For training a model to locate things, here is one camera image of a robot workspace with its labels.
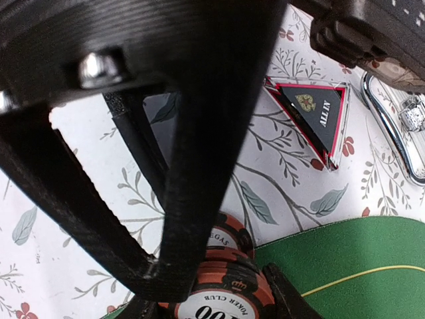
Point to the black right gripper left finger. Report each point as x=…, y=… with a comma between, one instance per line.
x=141, y=309

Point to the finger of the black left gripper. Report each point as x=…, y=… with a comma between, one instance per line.
x=133, y=125
x=215, y=53

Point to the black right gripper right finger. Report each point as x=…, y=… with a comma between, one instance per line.
x=289, y=302

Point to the orange poker chip stack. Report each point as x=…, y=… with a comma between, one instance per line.
x=229, y=284

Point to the green round poker mat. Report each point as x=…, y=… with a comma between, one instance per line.
x=372, y=267

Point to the triangular all in marker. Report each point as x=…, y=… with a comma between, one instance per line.
x=319, y=110

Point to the aluminium poker case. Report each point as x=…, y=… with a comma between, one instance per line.
x=386, y=40

